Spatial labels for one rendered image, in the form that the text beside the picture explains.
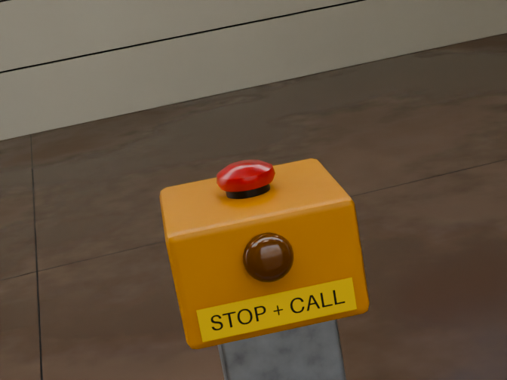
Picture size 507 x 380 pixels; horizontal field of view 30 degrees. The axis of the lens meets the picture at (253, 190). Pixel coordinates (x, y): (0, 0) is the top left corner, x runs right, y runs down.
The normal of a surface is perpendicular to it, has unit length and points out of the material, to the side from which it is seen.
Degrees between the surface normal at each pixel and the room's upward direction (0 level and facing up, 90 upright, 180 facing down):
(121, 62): 90
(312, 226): 90
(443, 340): 0
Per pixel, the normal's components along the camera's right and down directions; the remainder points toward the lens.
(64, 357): -0.17, -0.95
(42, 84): 0.23, 0.23
